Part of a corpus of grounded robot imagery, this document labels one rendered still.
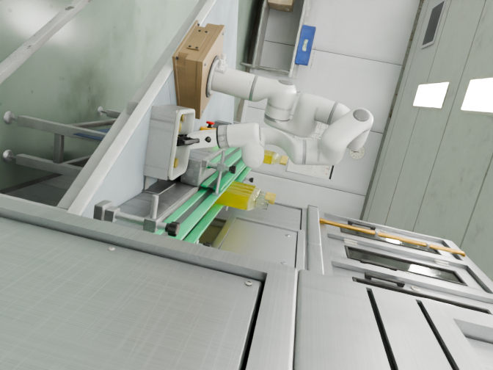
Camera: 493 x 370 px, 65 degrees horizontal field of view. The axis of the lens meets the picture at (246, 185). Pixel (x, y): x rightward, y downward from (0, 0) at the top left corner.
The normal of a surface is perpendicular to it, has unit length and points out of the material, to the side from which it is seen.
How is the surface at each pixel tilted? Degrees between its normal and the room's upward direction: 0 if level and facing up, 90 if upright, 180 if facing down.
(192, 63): 90
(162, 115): 90
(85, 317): 90
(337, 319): 90
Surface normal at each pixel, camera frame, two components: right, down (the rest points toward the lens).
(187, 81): -0.23, 0.74
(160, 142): -0.15, 0.22
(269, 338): 0.18, -0.95
